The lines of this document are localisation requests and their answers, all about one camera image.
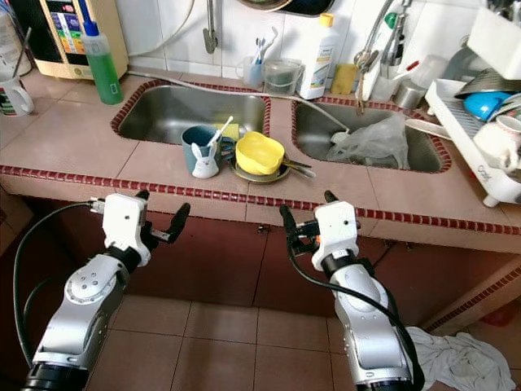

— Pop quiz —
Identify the green dish soap bottle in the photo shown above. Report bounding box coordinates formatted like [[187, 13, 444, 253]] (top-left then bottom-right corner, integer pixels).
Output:
[[80, 18, 125, 105]]

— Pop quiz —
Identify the white bottle yellow cap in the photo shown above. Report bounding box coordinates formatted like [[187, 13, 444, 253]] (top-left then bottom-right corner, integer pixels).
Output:
[[297, 12, 343, 100]]

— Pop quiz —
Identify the white bottle green cap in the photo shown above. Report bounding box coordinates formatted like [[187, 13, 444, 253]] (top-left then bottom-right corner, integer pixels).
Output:
[[362, 10, 404, 99]]

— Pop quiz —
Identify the clear plastic container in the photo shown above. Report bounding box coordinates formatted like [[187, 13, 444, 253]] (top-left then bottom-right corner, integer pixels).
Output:
[[407, 55, 453, 89]]

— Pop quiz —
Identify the white mug green print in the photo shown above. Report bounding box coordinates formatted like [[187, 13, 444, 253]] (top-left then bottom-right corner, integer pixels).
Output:
[[0, 75, 36, 117]]

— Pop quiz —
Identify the clear plastic bag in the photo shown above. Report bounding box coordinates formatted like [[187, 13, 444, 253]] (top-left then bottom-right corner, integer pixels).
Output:
[[330, 112, 412, 169]]

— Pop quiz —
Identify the clear measuring cup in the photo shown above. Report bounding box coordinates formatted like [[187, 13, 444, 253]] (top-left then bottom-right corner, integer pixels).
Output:
[[263, 59, 304, 96]]

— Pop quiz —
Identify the steel cup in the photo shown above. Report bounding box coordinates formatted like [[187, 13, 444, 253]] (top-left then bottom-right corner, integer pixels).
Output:
[[392, 79, 428, 111]]

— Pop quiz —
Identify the yellow plastic bowl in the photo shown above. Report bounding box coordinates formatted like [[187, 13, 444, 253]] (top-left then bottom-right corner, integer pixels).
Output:
[[234, 130, 286, 177]]

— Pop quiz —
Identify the steel bowl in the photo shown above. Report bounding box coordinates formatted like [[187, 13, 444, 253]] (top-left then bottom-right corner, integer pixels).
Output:
[[230, 159, 290, 184]]

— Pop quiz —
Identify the white stick green disc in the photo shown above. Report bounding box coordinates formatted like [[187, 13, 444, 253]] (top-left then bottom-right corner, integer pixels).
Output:
[[209, 116, 235, 152]]

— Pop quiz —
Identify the steel flexible kitchen faucet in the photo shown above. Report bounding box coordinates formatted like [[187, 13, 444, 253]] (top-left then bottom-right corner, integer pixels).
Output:
[[354, 0, 416, 115]]

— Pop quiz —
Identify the white utensil red tip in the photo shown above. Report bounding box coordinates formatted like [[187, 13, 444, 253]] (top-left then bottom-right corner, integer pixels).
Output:
[[387, 59, 422, 80]]

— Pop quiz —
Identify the beige water ioniser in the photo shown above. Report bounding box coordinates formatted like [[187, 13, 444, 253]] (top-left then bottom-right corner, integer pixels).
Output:
[[12, 0, 129, 81]]

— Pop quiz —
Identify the white rounded teapot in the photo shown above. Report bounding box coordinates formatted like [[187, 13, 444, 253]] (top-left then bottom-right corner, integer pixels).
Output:
[[474, 114, 521, 174]]

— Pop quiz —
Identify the black hanging pan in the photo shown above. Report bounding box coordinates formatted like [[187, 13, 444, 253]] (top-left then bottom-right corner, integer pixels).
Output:
[[285, 0, 335, 17]]

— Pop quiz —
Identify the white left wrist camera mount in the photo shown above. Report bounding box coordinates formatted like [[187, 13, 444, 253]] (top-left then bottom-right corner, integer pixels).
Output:
[[102, 193, 150, 255]]

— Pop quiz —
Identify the mustard yellow sponge block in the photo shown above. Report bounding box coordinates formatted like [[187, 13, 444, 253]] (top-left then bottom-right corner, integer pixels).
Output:
[[330, 64, 361, 94]]

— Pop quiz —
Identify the steel wall tap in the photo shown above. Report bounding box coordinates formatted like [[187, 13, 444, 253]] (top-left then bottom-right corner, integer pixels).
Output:
[[204, 0, 219, 55]]

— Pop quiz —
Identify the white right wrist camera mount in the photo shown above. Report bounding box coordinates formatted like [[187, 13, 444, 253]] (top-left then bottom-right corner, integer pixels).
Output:
[[311, 200, 361, 270]]

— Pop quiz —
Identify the blue bowl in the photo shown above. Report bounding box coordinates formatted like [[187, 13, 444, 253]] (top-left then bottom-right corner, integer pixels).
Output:
[[462, 91, 514, 123]]

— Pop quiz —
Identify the thin white water tube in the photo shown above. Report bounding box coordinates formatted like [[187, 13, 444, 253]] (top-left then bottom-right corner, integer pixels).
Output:
[[128, 0, 198, 58]]

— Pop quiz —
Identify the grey steel lid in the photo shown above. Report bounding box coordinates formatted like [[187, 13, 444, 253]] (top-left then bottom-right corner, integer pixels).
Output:
[[454, 68, 521, 99]]

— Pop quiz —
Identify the blue rabbit mug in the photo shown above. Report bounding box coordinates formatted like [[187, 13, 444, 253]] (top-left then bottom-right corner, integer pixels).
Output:
[[182, 125, 233, 178]]

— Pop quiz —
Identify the white toothbrush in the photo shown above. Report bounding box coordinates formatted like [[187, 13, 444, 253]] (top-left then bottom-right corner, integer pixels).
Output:
[[259, 27, 282, 62]]

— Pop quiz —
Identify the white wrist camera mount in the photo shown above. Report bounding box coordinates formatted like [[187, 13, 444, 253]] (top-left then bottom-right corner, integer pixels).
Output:
[[311, 200, 361, 270], [102, 193, 150, 255]]

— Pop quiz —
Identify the steel hanging wok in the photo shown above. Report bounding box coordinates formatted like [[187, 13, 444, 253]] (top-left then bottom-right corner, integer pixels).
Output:
[[240, 0, 298, 11]]

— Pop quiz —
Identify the white plastic jug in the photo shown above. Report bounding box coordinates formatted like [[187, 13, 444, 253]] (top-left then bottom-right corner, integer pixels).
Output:
[[0, 12, 21, 78]]

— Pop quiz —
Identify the steel sink basin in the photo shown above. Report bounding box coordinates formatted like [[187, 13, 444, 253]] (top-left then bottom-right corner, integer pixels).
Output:
[[291, 96, 453, 174], [112, 79, 271, 147]]

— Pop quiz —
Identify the steel fork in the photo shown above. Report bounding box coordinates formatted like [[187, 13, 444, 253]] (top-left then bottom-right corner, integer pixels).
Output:
[[281, 156, 314, 172]]

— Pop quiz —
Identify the clear toothbrush cup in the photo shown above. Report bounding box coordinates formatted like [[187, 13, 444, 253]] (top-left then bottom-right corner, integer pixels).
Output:
[[234, 55, 265, 89]]

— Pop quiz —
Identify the white dish rack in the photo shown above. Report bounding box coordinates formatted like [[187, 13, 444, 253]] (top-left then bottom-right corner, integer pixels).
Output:
[[425, 8, 521, 207]]

